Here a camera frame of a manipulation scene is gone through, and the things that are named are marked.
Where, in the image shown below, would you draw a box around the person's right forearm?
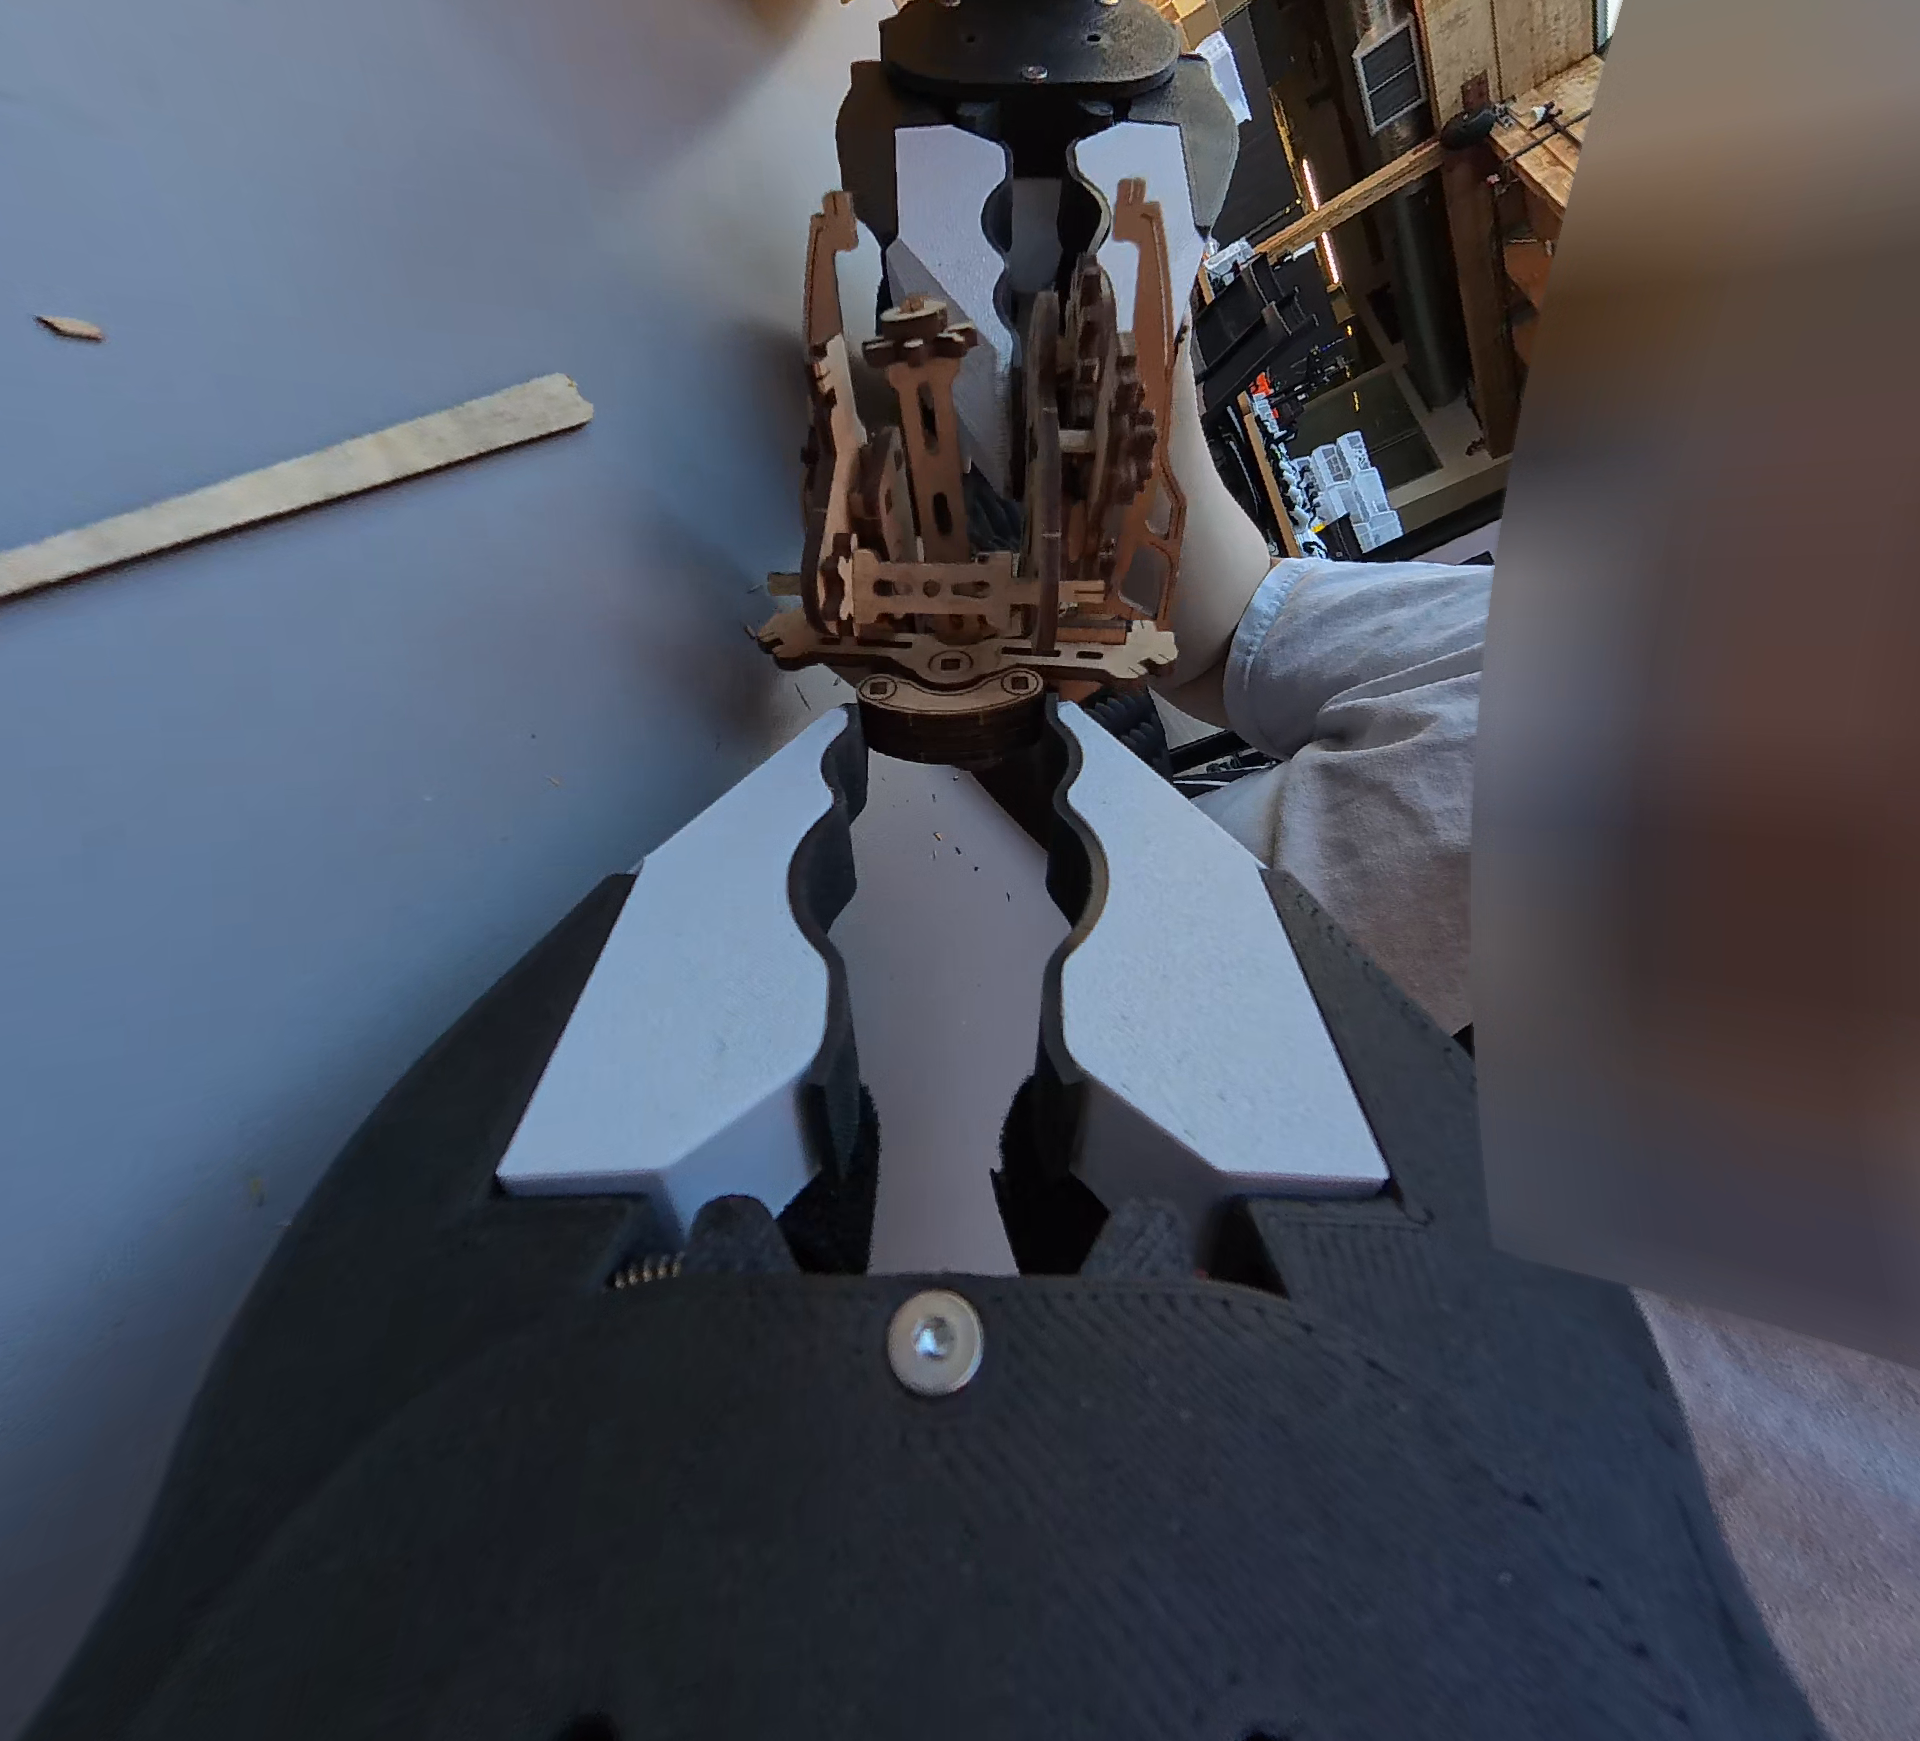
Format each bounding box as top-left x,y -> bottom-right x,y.
1161,271 -> 1280,723

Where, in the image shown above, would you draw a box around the thin tapered wooden strip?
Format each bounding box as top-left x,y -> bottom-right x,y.
0,371 -> 595,605

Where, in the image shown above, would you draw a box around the white storage containers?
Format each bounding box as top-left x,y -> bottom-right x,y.
1272,427 -> 1400,561

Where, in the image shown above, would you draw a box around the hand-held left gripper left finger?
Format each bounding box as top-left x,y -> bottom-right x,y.
491,707 -> 874,1275

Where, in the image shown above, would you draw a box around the wooden workbench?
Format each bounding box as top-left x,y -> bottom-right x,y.
1437,53 -> 1599,460

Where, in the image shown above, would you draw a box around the wooden beam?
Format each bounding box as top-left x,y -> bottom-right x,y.
1258,133 -> 1455,262

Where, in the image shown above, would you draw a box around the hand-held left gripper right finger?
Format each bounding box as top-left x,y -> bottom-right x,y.
990,703 -> 1392,1275

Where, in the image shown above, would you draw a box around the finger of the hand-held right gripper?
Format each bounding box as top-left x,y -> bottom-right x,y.
1054,125 -> 1205,278
882,122 -> 1026,486

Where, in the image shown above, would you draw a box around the wooden mechanical model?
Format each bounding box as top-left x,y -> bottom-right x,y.
745,176 -> 1194,768

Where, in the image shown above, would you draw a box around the white wall vent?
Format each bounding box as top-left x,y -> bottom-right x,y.
1349,16 -> 1429,139

